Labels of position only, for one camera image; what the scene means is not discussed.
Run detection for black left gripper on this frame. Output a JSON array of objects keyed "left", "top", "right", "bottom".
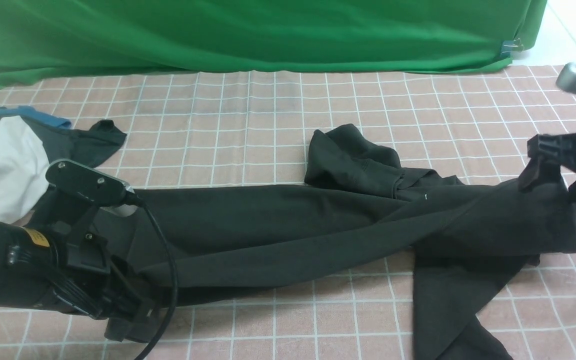
[{"left": 28, "top": 190, "right": 159, "bottom": 343}]

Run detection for white shirt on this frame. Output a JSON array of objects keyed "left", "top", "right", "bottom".
[{"left": 0, "top": 116, "right": 50, "bottom": 224}]

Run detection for dark gray long-sleeve shirt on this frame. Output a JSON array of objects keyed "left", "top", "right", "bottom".
[{"left": 88, "top": 123, "right": 576, "bottom": 360}]

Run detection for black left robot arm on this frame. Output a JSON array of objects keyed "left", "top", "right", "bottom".
[{"left": 0, "top": 193, "right": 161, "bottom": 344}]

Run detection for blue clip on backdrop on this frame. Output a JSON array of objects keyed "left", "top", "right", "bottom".
[{"left": 499, "top": 38, "right": 525, "bottom": 59}]

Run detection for blue and gray garment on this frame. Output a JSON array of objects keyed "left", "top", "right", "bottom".
[{"left": 0, "top": 106, "right": 128, "bottom": 221}]

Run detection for pink checkered tablecloth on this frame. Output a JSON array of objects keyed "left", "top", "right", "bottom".
[{"left": 0, "top": 64, "right": 576, "bottom": 360}]

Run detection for green backdrop cloth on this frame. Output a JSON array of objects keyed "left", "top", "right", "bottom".
[{"left": 0, "top": 0, "right": 547, "bottom": 89}]

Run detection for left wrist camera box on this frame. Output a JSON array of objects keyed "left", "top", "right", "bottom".
[{"left": 45, "top": 159, "right": 143, "bottom": 208}]

